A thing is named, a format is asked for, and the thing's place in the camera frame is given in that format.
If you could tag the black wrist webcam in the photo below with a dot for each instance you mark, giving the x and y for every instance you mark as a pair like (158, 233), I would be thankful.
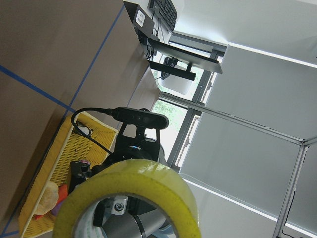
(140, 118)

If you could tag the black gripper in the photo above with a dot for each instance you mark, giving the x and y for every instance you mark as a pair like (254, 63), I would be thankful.
(138, 147)

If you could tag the purple foam cube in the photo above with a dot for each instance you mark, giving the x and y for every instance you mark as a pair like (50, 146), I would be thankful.
(57, 208)

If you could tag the yellow woven plastic basket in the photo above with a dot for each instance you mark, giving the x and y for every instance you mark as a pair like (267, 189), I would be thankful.
(66, 147)

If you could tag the black keyboard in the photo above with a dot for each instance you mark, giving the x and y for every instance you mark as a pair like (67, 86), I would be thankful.
(165, 11)

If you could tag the beige bitten bread toy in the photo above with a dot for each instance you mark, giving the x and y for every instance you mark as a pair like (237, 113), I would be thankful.
(48, 200)

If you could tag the yellow packing tape roll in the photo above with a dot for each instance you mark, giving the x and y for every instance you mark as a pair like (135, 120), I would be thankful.
(148, 180)

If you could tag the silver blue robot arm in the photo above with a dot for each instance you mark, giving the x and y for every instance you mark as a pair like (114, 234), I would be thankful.
(121, 216)

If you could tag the grey monitor on stand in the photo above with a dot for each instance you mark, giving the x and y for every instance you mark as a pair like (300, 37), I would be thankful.
(173, 63)

